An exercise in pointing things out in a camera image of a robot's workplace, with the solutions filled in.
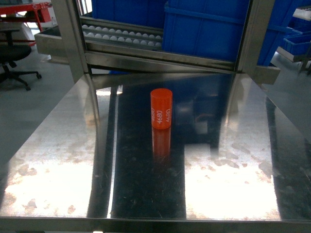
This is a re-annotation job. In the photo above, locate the orange cylindrical capacitor 4680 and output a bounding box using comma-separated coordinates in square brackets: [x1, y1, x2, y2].
[150, 88, 173, 130]

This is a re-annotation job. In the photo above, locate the stainless steel roller rack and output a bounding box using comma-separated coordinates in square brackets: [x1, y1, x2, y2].
[35, 0, 280, 83]

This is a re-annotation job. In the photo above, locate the blue crate rear left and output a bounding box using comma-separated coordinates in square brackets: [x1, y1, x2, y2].
[92, 0, 166, 28]

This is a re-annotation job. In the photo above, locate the large blue plastic crate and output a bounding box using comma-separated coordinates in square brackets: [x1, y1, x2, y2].
[162, 0, 301, 66]

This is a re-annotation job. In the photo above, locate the black office chair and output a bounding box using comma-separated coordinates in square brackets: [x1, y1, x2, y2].
[0, 29, 42, 91]

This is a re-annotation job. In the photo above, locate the small blue bin right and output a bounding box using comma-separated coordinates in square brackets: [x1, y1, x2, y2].
[283, 34, 311, 55]

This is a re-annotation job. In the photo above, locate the red metal frame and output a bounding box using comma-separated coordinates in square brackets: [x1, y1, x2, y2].
[0, 2, 52, 32]

